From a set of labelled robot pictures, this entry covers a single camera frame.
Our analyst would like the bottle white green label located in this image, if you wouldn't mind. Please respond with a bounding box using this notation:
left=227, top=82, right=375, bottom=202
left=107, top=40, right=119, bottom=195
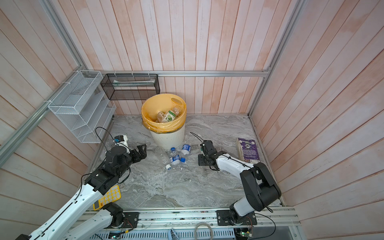
left=161, top=111, right=177, bottom=123

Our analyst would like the bottle with orange cap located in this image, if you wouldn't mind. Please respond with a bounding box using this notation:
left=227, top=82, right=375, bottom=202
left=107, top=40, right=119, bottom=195
left=172, top=106, right=183, bottom=117

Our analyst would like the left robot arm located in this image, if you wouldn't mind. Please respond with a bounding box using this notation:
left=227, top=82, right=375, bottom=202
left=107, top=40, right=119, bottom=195
left=17, top=144, right=147, bottom=240

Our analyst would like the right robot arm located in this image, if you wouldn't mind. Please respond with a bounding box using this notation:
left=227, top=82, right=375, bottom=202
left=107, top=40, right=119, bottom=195
left=198, top=140, right=282, bottom=226

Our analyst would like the cream waste bin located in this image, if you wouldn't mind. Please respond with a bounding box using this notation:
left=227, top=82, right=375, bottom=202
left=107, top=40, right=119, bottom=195
left=150, top=125, right=185, bottom=150

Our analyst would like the small bottle blue label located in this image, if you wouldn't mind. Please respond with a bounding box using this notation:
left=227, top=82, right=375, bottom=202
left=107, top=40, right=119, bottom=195
left=181, top=144, right=191, bottom=155

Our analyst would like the yellow calculator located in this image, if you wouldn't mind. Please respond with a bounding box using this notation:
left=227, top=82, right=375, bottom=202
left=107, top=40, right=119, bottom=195
left=93, top=185, right=122, bottom=211

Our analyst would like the crushed bottle blue label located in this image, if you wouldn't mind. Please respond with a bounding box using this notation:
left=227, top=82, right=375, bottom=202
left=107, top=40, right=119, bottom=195
left=166, top=147, right=186, bottom=170

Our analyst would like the purple paperback book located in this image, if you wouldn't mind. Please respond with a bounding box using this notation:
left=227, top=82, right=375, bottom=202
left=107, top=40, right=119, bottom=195
left=237, top=138, right=261, bottom=164

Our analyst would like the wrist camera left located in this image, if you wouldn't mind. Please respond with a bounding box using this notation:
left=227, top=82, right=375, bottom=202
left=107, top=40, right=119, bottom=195
left=114, top=135, right=128, bottom=147

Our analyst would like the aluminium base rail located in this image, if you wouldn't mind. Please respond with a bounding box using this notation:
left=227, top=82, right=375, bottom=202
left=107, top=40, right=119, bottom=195
left=74, top=206, right=301, bottom=230

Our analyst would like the white wire mesh shelf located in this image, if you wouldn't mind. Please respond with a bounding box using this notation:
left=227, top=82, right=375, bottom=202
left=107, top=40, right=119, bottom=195
left=49, top=71, right=116, bottom=144

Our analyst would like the black wire mesh basket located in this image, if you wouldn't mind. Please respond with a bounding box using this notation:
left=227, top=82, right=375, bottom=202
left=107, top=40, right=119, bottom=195
left=101, top=73, right=161, bottom=101

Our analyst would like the grey coiled cable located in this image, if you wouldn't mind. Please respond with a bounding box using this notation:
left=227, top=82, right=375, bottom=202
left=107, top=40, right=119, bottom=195
left=193, top=222, right=214, bottom=240

